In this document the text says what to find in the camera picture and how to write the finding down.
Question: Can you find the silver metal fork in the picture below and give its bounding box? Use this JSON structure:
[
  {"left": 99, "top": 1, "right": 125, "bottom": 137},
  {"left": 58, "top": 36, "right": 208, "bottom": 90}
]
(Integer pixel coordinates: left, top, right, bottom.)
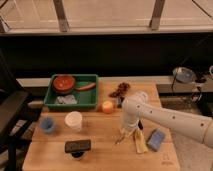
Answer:
[{"left": 115, "top": 134, "right": 125, "bottom": 145}]

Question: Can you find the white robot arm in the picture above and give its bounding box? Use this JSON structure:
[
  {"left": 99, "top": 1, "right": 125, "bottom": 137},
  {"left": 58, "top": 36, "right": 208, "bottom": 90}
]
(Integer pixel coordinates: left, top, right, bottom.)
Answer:
[{"left": 121, "top": 91, "right": 213, "bottom": 148}]

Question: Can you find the white paper cup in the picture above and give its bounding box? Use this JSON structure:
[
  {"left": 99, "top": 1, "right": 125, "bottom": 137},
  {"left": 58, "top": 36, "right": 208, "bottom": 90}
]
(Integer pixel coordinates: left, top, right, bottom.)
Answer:
[{"left": 65, "top": 111, "right": 82, "bottom": 132}]

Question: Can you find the small blue cup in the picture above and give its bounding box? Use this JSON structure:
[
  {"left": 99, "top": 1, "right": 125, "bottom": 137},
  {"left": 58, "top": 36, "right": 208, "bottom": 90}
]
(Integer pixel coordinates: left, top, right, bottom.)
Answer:
[{"left": 39, "top": 117, "right": 55, "bottom": 134}]

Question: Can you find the small black object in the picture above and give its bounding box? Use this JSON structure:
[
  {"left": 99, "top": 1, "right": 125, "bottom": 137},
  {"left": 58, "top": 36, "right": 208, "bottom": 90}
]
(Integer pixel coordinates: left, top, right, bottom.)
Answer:
[{"left": 117, "top": 97, "right": 124, "bottom": 108}]

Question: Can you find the orange round candle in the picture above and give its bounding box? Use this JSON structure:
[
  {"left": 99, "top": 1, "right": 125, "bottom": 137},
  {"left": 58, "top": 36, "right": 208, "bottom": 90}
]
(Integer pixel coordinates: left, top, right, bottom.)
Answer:
[{"left": 101, "top": 101, "right": 114, "bottom": 114}]

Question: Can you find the blue sponge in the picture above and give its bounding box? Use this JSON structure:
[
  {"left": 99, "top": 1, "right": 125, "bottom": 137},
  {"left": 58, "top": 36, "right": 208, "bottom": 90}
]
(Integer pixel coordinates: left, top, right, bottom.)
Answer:
[{"left": 147, "top": 129, "right": 165, "bottom": 151}]

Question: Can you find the brown dried fruit cluster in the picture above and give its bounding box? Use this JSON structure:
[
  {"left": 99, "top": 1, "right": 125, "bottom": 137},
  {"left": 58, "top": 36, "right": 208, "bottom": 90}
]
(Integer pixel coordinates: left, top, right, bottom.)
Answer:
[{"left": 109, "top": 82, "right": 130, "bottom": 98}]

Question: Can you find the black sponge block on stand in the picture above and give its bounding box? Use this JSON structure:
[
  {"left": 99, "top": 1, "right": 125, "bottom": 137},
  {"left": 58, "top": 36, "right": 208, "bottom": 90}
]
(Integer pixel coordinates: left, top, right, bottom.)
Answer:
[{"left": 65, "top": 139, "right": 91, "bottom": 158}]

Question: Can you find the grey crumpled cloth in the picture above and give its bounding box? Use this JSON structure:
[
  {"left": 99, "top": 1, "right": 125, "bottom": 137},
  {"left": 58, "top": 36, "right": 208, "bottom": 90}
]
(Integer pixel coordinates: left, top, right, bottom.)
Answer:
[{"left": 56, "top": 95, "right": 78, "bottom": 104}]

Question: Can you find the green plastic tray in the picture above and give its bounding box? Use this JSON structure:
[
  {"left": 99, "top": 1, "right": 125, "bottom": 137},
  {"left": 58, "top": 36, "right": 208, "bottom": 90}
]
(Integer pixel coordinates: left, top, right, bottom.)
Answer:
[{"left": 44, "top": 74, "right": 99, "bottom": 111}]

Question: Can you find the metal bowl in background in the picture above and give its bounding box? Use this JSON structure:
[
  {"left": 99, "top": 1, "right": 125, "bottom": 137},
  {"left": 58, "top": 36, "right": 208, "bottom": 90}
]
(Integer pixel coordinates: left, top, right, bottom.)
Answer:
[{"left": 173, "top": 67, "right": 196, "bottom": 84}]

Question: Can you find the red frying pan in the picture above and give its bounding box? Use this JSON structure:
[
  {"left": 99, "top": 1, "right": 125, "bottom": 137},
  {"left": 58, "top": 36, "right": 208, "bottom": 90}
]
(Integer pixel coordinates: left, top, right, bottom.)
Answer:
[{"left": 52, "top": 75, "right": 96, "bottom": 94}]

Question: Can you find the black chair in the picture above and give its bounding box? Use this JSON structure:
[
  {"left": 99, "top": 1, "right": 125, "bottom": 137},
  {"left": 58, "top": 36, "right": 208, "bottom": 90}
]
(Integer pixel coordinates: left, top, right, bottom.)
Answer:
[{"left": 0, "top": 59, "right": 41, "bottom": 171}]

